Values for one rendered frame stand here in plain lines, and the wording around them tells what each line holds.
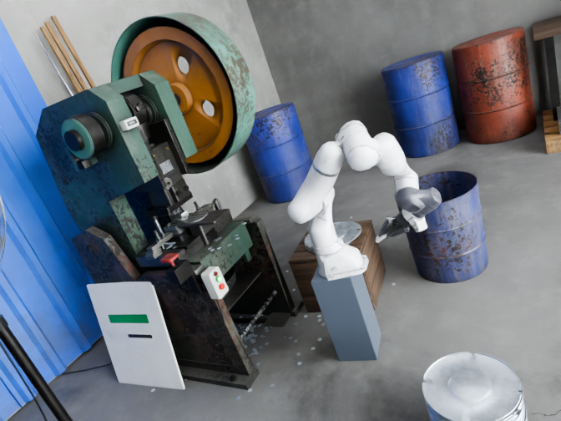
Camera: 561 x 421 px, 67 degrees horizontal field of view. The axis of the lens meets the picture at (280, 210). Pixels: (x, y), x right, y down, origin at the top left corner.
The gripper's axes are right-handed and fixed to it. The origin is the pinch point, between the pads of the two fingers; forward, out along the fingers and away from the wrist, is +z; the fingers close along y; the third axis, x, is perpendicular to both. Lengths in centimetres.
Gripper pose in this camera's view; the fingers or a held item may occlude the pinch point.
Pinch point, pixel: (381, 236)
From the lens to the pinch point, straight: 210.5
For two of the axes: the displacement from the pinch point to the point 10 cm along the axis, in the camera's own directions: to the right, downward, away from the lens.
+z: -4.3, 5.0, 7.5
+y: -8.7, -4.4, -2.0
